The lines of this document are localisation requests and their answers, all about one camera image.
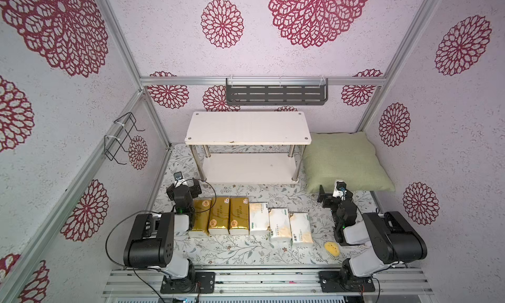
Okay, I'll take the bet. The white tissue pack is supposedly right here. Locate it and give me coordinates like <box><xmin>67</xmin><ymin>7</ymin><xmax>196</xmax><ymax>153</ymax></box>
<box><xmin>289</xmin><ymin>212</ymin><xmax>314</xmax><ymax>247</ymax></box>
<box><xmin>249</xmin><ymin>203</ymin><xmax>270</xmax><ymax>235</ymax></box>
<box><xmin>269</xmin><ymin>208</ymin><xmax>292</xmax><ymax>243</ymax></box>

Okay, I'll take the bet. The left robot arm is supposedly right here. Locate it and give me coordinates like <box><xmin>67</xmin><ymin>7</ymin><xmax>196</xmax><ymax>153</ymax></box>
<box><xmin>123</xmin><ymin>178</ymin><xmax>202</xmax><ymax>280</ymax></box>

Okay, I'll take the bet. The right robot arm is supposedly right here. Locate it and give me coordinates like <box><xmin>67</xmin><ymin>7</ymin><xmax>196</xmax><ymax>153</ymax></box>
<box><xmin>317</xmin><ymin>180</ymin><xmax>427</xmax><ymax>285</ymax></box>

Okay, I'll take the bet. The gold tissue pack left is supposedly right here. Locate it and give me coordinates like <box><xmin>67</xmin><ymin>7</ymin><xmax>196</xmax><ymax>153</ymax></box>
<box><xmin>188</xmin><ymin>199</ymin><xmax>213</xmax><ymax>238</ymax></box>

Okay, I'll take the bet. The gold tissue pack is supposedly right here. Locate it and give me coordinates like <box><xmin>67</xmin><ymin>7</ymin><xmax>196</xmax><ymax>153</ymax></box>
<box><xmin>229</xmin><ymin>197</ymin><xmax>250</xmax><ymax>235</ymax></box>
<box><xmin>188</xmin><ymin>199</ymin><xmax>213</xmax><ymax>238</ymax></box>
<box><xmin>208</xmin><ymin>197</ymin><xmax>230</xmax><ymax>236</ymax></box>

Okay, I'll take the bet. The gold tissue pack middle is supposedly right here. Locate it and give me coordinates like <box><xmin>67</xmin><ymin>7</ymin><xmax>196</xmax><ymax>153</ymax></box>
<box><xmin>208</xmin><ymin>197</ymin><xmax>230</xmax><ymax>236</ymax></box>

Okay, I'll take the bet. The gold tissue pack right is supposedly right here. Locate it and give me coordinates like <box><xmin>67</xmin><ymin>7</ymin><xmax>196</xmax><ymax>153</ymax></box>
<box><xmin>229</xmin><ymin>197</ymin><xmax>250</xmax><ymax>235</ymax></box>

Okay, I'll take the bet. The white two-tier shelf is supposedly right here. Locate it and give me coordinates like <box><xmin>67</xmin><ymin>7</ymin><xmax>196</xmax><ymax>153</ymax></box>
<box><xmin>185</xmin><ymin>111</ymin><xmax>312</xmax><ymax>185</ymax></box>

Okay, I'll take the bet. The floral patterned floor mat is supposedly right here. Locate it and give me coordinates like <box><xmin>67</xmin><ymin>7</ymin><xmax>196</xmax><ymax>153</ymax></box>
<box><xmin>154</xmin><ymin>143</ymin><xmax>383</xmax><ymax>267</ymax></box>

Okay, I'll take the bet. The yellow sponge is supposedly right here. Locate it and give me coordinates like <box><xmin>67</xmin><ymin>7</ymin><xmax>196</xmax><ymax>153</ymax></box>
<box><xmin>324</xmin><ymin>241</ymin><xmax>341</xmax><ymax>257</ymax></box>

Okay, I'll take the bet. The green cushion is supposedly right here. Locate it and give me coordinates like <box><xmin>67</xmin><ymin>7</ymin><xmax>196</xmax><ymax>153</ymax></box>
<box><xmin>303</xmin><ymin>132</ymin><xmax>395</xmax><ymax>193</ymax></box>

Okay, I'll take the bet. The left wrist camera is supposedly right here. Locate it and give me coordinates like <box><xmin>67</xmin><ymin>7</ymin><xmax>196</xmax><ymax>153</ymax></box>
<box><xmin>174</xmin><ymin>172</ymin><xmax>186</xmax><ymax>187</ymax></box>

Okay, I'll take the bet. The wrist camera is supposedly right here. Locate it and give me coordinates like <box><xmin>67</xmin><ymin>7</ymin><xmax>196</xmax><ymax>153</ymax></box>
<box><xmin>174</xmin><ymin>172</ymin><xmax>186</xmax><ymax>187</ymax></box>
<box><xmin>332</xmin><ymin>179</ymin><xmax>347</xmax><ymax>199</ymax></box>

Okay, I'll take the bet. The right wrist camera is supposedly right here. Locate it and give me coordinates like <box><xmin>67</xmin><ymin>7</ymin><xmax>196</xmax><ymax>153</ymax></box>
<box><xmin>332</xmin><ymin>179</ymin><xmax>347</xmax><ymax>199</ymax></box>

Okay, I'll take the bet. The black wire wall rack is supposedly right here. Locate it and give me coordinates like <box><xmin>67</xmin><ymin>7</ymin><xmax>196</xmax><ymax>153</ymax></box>
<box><xmin>103</xmin><ymin>112</ymin><xmax>145</xmax><ymax>165</ymax></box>

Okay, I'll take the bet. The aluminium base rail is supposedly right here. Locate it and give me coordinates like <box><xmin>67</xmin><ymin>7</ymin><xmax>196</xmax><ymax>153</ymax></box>
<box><xmin>102</xmin><ymin>267</ymin><xmax>433</xmax><ymax>299</ymax></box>

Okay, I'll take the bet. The grey slotted wall shelf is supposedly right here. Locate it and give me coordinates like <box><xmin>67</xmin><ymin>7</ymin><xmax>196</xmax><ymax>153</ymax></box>
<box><xmin>225</xmin><ymin>78</ymin><xmax>329</xmax><ymax>107</ymax></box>

